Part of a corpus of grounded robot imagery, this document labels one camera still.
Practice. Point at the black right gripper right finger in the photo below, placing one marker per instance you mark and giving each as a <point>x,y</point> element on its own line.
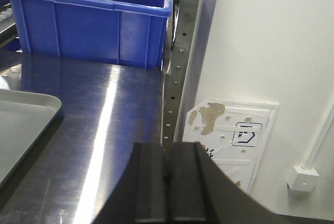
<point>199,192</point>

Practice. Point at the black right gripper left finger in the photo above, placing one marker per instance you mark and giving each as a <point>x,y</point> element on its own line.
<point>139,196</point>

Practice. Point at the grey metal tray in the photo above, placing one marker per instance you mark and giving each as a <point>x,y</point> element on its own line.
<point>24,117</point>

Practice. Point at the blue plastic bin right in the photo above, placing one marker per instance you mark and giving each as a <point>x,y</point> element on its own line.
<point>123,32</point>

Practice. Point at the white wall cable box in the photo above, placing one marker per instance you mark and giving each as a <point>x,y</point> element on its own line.
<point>303,180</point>

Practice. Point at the perforated steel shelf post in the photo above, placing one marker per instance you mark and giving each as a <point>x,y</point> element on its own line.
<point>178,44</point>

